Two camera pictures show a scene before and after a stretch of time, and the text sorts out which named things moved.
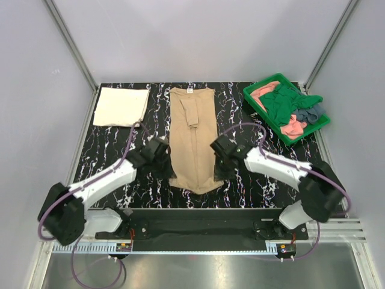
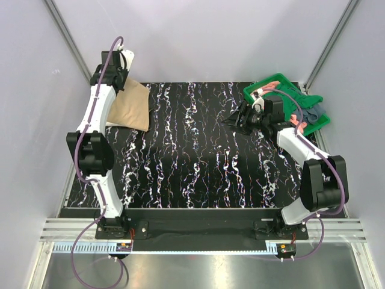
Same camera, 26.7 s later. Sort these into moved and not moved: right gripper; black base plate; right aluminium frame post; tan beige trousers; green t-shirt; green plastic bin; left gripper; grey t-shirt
Moved: tan beige trousers; left gripper; right gripper
Not moved: green plastic bin; green t-shirt; grey t-shirt; right aluminium frame post; black base plate
